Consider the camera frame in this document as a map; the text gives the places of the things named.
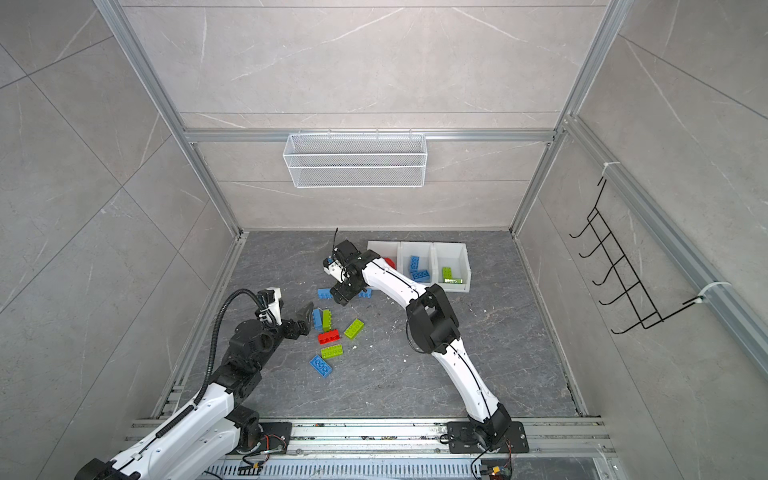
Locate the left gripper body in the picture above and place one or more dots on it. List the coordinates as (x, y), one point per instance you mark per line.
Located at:
(271, 337)

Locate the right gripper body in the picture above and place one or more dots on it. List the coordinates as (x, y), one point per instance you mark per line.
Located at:
(347, 279)

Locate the white three-compartment bin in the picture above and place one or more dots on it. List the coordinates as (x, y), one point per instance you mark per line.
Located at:
(433, 257)

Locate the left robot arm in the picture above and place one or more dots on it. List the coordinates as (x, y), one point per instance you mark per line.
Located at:
(214, 422)

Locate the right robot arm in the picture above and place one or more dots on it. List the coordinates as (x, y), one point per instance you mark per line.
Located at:
(431, 327)

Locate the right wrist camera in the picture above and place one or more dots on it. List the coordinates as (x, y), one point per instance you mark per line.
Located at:
(333, 268)

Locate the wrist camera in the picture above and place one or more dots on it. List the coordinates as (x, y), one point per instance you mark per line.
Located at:
(333, 268)
(269, 304)

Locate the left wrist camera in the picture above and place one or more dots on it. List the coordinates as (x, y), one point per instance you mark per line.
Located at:
(269, 304)

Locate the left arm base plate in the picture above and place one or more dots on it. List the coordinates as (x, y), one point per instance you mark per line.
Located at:
(265, 438)

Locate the white wire mesh basket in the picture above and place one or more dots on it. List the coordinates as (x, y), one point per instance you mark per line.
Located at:
(356, 160)

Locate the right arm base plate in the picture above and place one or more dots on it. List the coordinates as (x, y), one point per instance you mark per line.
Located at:
(466, 437)

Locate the black wire hook rack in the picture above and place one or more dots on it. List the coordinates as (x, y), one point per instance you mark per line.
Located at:
(622, 271)

